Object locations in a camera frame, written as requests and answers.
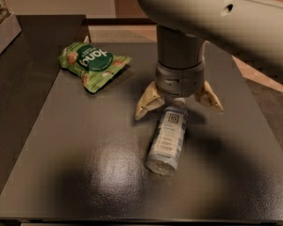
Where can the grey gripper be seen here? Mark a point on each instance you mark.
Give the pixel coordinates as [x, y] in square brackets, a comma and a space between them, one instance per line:
[179, 80]

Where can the blue plastic water bottle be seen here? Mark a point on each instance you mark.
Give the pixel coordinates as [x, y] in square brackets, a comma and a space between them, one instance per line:
[166, 147]

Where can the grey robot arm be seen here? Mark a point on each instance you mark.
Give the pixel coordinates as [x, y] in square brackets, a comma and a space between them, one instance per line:
[251, 30]

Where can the green snack bag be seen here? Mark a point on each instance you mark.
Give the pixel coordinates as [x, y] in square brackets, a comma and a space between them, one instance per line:
[93, 65]

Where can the white tray with snacks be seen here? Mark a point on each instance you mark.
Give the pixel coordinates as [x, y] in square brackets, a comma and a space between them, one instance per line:
[0, 27]

